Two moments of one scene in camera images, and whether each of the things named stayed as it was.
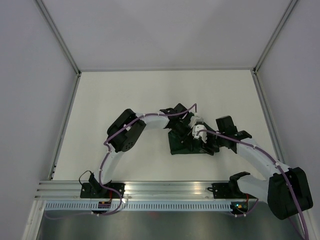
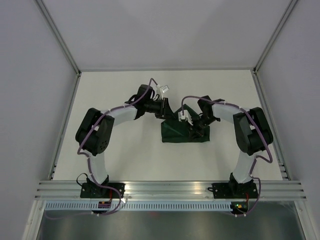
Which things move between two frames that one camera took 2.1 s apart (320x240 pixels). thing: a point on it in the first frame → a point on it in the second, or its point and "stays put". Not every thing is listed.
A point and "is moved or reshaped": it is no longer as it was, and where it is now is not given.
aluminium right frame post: [287, 11] stays put
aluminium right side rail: [269, 120] stays put
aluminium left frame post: [53, 26] stays put
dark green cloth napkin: [178, 145] is moved or reshaped
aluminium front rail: [153, 190] stays put
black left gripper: [183, 137] → [165, 110]
